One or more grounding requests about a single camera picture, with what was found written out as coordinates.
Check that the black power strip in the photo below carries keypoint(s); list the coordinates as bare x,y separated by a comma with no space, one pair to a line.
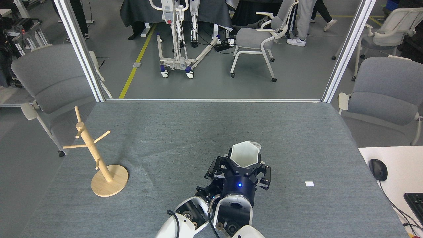
222,46

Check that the black keyboard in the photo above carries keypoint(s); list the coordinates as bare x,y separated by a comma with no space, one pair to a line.
415,205

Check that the white desk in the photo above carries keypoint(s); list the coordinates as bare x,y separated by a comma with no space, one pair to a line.
403,165

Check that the person in dark trousers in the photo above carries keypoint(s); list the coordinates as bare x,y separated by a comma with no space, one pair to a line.
81,16

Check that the grey chair with white armrest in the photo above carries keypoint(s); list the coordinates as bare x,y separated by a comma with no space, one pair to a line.
386,92

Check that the grey chair with wheels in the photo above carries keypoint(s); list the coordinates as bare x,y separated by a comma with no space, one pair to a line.
56,79

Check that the wooden cup rack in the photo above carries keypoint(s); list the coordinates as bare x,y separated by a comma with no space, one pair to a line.
109,180

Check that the silver table edge rail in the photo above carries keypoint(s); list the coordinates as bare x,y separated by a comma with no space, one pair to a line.
214,99

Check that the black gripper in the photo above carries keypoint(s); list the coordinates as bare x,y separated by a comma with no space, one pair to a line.
208,192
239,188

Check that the black computer mouse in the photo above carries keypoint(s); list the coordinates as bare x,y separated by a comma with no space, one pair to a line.
378,169

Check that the silver post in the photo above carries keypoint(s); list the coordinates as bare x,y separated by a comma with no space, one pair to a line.
79,49
347,49

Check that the person with white shoes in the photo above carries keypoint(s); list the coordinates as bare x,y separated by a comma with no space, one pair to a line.
302,19

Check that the person with beige shoes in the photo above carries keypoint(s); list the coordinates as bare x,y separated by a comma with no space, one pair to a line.
325,15

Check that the metal equipment rack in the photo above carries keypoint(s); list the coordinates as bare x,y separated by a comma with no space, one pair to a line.
29,34

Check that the table with dark cloth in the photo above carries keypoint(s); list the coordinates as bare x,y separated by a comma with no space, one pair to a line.
138,11

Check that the grey chair with white frame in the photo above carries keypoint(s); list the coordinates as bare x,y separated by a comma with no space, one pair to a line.
396,23
254,38

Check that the white stand on wheels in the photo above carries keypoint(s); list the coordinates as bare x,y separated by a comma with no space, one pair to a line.
175,61

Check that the white hexagonal cup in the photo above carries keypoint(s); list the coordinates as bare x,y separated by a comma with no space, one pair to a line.
244,155

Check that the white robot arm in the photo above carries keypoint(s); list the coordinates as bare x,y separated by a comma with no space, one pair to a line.
234,215
185,228

